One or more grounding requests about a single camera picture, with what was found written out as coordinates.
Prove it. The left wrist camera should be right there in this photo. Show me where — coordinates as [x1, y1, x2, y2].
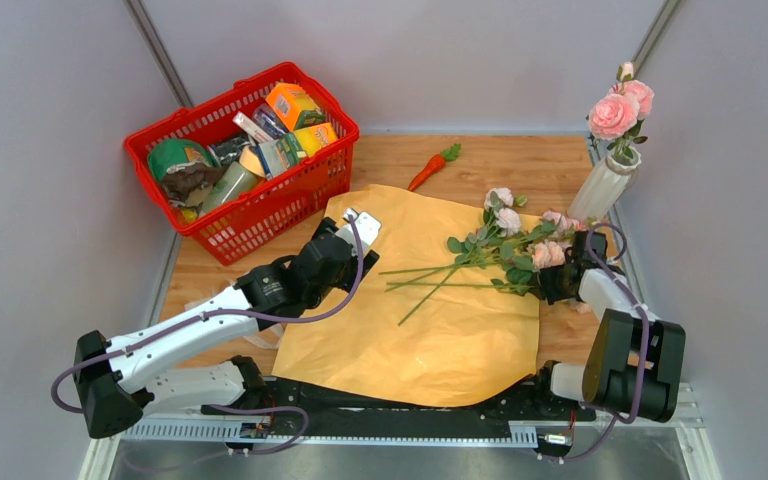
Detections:
[336, 208, 382, 256]

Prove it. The green scrub sponge box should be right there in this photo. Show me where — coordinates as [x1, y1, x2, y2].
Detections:
[255, 133, 308, 179]

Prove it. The red plastic shopping basket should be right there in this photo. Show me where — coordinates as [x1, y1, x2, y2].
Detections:
[123, 62, 360, 265]

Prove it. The pink rose stem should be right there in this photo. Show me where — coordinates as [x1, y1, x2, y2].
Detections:
[586, 62, 655, 166]
[484, 208, 595, 298]

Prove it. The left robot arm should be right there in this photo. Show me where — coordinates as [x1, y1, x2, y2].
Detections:
[50, 209, 382, 439]

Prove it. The cream ribbon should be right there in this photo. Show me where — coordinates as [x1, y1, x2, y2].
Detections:
[184, 297, 285, 351]

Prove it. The aluminium rail frame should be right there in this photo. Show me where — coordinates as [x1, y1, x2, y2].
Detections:
[79, 374, 703, 480]

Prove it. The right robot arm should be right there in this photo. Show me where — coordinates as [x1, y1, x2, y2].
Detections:
[530, 229, 686, 423]

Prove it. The white red small box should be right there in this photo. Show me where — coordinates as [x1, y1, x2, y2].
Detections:
[232, 112, 274, 144]

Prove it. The orange toy carrot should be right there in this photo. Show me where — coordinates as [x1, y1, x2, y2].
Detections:
[407, 143, 462, 192]

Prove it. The pink flower bouquet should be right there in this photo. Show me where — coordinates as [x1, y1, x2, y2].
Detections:
[381, 187, 565, 324]

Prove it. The green cylinder bottle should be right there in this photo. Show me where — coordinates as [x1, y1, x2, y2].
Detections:
[199, 161, 261, 217]

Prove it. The brown crumpled bag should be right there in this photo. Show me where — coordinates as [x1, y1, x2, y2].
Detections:
[159, 163, 224, 207]

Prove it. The orange wrapping paper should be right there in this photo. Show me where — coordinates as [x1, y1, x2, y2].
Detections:
[272, 185, 540, 407]

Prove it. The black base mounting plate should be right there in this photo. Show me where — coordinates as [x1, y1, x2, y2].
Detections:
[229, 374, 596, 439]

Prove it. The orange green box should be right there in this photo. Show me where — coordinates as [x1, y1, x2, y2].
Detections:
[266, 83, 326, 131]

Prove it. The white ribbed ceramic vase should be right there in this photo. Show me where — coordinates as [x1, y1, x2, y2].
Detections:
[567, 147, 641, 221]

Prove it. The green round package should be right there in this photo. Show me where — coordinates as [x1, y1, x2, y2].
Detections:
[147, 138, 219, 182]

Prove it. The dark snack packet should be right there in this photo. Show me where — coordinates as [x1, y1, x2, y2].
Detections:
[207, 132, 253, 168]

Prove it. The yellow sponge pack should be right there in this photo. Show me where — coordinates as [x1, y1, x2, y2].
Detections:
[292, 122, 338, 158]

